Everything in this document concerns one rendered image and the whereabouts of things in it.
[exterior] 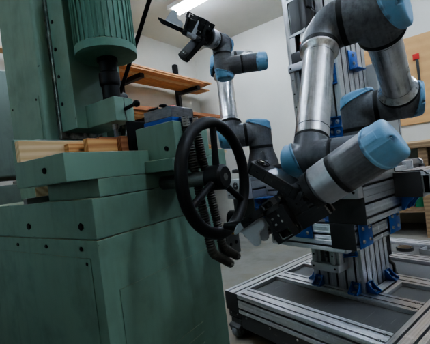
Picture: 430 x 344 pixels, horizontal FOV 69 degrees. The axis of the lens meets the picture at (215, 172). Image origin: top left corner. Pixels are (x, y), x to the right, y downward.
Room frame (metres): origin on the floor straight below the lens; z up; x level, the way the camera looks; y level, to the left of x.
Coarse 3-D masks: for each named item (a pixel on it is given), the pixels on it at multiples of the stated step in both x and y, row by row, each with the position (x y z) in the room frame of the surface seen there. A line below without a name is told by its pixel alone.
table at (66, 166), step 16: (32, 160) 0.69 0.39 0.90; (48, 160) 0.65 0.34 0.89; (64, 160) 0.62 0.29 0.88; (80, 160) 0.65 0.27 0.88; (96, 160) 0.68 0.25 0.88; (112, 160) 0.72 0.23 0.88; (128, 160) 0.75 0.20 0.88; (144, 160) 0.80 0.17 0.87; (160, 160) 0.76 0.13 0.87; (208, 160) 0.86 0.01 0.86; (224, 160) 1.11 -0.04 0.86; (16, 176) 0.74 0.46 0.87; (32, 176) 0.69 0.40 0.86; (48, 176) 0.66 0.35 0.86; (64, 176) 0.62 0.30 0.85; (80, 176) 0.65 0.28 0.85; (96, 176) 0.68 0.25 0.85; (112, 176) 0.71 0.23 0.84
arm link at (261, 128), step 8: (248, 120) 1.51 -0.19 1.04; (256, 120) 1.48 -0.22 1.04; (264, 120) 1.49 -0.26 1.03; (248, 128) 1.49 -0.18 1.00; (256, 128) 1.48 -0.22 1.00; (264, 128) 1.48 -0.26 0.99; (248, 136) 1.49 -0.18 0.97; (256, 136) 1.48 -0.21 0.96; (264, 136) 1.48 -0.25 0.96; (248, 144) 1.51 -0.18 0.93; (256, 144) 1.49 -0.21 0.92; (264, 144) 1.48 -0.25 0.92
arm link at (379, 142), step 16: (368, 128) 0.49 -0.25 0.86; (384, 128) 0.47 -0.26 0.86; (352, 144) 0.50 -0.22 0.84; (368, 144) 0.48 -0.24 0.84; (384, 144) 0.47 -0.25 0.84; (400, 144) 0.46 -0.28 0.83; (336, 160) 0.51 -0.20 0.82; (352, 160) 0.49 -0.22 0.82; (368, 160) 0.48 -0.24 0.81; (384, 160) 0.47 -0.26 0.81; (400, 160) 0.48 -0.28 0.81; (336, 176) 0.51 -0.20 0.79; (352, 176) 0.50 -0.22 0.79; (368, 176) 0.50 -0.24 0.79
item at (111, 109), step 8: (112, 96) 0.89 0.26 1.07; (96, 104) 0.93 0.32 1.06; (104, 104) 0.90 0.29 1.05; (112, 104) 0.89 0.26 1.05; (120, 104) 0.90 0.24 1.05; (128, 104) 0.92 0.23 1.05; (88, 112) 0.95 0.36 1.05; (96, 112) 0.93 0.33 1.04; (104, 112) 0.91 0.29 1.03; (112, 112) 0.89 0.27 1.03; (120, 112) 0.90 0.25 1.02; (128, 112) 0.92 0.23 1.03; (88, 120) 0.95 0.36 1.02; (96, 120) 0.93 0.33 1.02; (104, 120) 0.91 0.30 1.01; (112, 120) 0.89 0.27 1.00; (120, 120) 0.89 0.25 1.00; (128, 120) 0.92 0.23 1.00; (96, 128) 0.98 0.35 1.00; (104, 128) 0.99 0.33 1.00
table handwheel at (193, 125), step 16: (192, 128) 0.67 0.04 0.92; (208, 128) 0.74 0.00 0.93; (224, 128) 0.77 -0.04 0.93; (240, 144) 0.83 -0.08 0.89; (176, 160) 0.63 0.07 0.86; (240, 160) 0.84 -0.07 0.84; (176, 176) 0.63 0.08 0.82; (192, 176) 0.77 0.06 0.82; (208, 176) 0.72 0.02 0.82; (224, 176) 0.73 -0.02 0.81; (240, 176) 0.84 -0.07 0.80; (176, 192) 0.63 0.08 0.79; (208, 192) 0.70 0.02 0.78; (240, 192) 0.84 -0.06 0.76; (192, 208) 0.64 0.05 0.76; (240, 208) 0.81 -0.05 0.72; (192, 224) 0.65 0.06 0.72
